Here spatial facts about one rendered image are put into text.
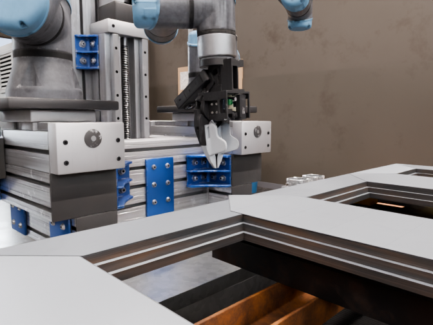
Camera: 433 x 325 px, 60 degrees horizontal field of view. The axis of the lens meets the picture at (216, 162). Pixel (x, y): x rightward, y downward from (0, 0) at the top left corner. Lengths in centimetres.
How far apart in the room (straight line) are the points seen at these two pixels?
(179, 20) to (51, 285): 52
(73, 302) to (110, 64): 78
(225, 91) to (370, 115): 411
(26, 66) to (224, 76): 39
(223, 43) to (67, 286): 51
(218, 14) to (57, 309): 56
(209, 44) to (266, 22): 493
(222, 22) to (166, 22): 10
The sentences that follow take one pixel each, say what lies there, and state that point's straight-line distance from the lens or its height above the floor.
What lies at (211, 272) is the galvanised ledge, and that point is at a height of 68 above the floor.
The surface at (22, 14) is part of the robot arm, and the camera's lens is 72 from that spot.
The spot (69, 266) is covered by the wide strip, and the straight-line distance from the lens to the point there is 42.
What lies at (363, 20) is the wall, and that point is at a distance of 494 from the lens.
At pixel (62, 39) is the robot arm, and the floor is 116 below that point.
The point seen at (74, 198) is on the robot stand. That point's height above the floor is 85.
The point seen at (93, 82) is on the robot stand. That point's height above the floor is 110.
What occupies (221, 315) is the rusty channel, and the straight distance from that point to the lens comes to 58.
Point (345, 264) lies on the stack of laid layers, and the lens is 50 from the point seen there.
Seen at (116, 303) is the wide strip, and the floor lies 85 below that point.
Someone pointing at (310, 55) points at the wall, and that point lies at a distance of 516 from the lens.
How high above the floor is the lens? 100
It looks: 7 degrees down
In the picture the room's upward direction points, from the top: straight up
